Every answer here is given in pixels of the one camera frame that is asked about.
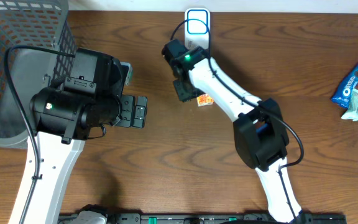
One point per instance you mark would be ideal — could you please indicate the grey plastic mesh basket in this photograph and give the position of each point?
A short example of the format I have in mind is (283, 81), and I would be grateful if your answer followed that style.
(37, 45)

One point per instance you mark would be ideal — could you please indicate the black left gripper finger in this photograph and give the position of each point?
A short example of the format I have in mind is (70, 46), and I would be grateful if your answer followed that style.
(128, 103)
(140, 112)

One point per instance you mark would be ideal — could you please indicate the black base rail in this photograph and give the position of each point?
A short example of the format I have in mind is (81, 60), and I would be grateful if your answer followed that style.
(97, 214)

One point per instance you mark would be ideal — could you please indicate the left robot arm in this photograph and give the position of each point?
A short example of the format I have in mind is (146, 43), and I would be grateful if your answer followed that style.
(59, 121)

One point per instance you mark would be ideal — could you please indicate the orange tissue pack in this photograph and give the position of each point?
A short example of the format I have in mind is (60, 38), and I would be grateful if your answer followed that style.
(204, 100)

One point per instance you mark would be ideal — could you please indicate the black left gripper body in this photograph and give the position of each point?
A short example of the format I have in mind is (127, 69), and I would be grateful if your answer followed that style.
(128, 111)

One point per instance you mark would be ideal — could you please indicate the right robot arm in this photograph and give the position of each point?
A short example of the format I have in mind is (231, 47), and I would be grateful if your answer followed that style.
(260, 133)

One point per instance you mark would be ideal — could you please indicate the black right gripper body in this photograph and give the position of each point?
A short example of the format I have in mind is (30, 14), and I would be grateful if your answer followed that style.
(185, 91)

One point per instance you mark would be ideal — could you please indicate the blue Oreo cookie pack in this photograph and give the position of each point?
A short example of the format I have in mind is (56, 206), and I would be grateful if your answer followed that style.
(342, 95)

